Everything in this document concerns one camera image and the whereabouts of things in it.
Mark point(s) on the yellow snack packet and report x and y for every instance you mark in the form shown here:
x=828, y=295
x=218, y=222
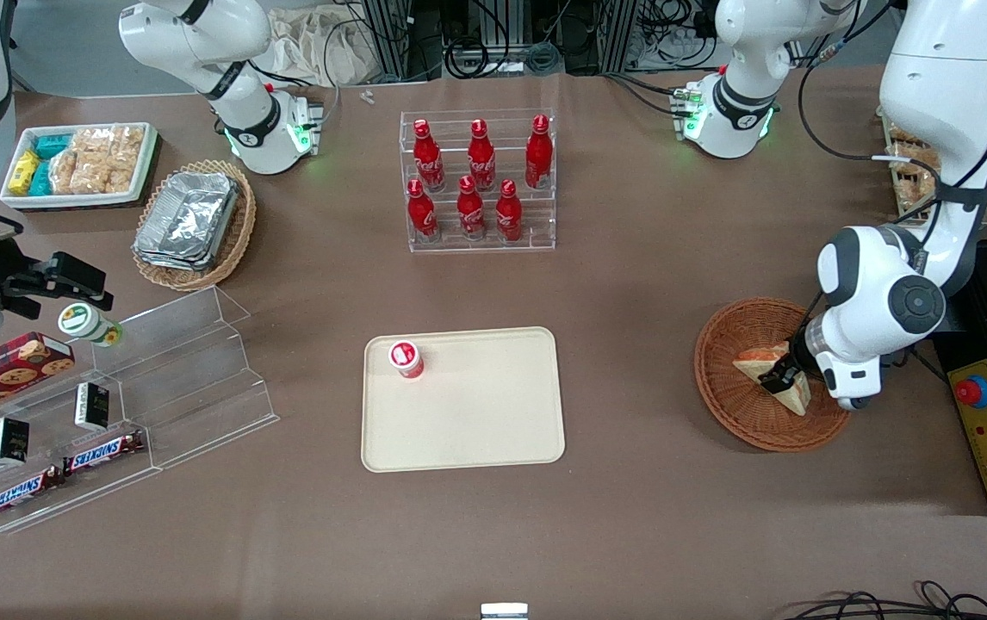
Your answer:
x=24, y=172

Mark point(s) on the silver foil tray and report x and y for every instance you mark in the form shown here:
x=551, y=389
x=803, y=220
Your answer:
x=170, y=261
x=188, y=211

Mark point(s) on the brown wicker basket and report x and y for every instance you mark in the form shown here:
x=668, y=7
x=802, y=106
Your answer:
x=735, y=413

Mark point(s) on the white cloth bag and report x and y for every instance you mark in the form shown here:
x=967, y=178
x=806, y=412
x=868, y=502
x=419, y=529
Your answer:
x=321, y=47

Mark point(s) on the clear acrylic bottle rack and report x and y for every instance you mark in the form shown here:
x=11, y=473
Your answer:
x=536, y=220

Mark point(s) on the clear rice cracker bag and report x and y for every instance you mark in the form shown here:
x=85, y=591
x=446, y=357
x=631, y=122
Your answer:
x=130, y=139
x=97, y=176
x=90, y=140
x=125, y=172
x=915, y=153
x=67, y=172
x=914, y=189

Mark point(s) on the clear acrylic stepped display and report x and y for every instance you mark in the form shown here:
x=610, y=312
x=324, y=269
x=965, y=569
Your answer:
x=192, y=379

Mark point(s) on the red cola bottle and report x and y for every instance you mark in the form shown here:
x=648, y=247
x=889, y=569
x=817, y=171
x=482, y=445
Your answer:
x=538, y=153
x=420, y=211
x=481, y=155
x=469, y=208
x=508, y=211
x=427, y=155

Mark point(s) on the Snickers chocolate bar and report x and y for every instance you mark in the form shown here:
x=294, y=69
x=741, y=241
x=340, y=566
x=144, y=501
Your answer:
x=21, y=493
x=106, y=452

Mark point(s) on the small black box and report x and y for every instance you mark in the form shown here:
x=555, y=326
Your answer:
x=91, y=406
x=9, y=441

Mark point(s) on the small white block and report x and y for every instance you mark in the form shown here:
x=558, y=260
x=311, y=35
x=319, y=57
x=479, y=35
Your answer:
x=504, y=611

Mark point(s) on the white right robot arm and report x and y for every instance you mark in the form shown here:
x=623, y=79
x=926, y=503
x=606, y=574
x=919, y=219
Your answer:
x=261, y=129

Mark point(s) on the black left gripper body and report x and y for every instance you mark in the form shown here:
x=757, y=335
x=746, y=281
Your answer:
x=797, y=356

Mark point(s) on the light wicker basket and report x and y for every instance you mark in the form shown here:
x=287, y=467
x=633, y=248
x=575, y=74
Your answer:
x=239, y=232

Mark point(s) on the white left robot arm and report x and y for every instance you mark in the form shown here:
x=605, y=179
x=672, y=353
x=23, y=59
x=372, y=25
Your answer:
x=933, y=86

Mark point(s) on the red yogurt cup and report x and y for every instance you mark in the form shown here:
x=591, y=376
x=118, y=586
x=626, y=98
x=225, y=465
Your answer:
x=406, y=357

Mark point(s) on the red emergency stop button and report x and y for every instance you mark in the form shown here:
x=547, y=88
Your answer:
x=973, y=392

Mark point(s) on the triangle sandwich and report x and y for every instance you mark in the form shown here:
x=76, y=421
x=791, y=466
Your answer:
x=756, y=362

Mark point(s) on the white rectangular snack bin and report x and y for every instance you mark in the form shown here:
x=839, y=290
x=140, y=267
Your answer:
x=149, y=159

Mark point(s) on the beige plastic tray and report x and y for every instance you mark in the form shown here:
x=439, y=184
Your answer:
x=476, y=413

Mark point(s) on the green sunflower cup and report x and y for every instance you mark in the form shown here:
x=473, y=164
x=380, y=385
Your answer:
x=84, y=323

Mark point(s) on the red tartan cookie box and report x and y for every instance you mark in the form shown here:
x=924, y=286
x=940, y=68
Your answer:
x=3, y=370

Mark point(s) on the teal snack packet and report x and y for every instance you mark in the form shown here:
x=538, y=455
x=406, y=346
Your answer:
x=52, y=145
x=41, y=179

